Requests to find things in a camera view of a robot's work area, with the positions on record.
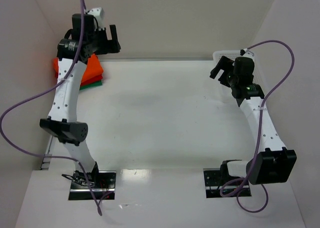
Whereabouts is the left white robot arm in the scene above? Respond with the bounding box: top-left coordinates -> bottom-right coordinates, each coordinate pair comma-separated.
39,8 -> 121,186

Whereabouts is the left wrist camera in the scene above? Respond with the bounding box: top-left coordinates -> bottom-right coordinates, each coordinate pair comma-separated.
87,7 -> 105,30

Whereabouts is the orange t shirt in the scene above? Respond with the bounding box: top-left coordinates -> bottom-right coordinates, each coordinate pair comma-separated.
52,53 -> 105,86

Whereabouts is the white plastic basket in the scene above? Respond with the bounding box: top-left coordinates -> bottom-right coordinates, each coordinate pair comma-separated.
228,56 -> 264,105

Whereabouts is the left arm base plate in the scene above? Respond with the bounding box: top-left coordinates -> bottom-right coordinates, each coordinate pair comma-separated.
68,170 -> 117,201

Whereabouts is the folded green t shirt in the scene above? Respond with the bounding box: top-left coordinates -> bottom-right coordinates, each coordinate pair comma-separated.
79,80 -> 103,90

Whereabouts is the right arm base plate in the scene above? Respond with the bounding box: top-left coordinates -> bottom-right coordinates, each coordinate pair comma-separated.
203,168 -> 241,198

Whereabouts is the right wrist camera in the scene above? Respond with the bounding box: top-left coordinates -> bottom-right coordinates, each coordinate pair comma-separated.
240,48 -> 255,59

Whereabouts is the folded red t shirt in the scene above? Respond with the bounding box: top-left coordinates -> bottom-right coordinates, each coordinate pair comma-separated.
81,75 -> 103,86

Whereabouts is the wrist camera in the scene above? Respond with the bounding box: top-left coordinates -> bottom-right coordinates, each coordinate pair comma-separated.
87,7 -> 105,30
240,48 -> 255,59

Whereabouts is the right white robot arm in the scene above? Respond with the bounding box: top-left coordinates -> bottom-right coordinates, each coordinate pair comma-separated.
210,56 -> 297,185

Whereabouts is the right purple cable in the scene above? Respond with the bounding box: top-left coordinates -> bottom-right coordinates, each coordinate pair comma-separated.
219,40 -> 295,212

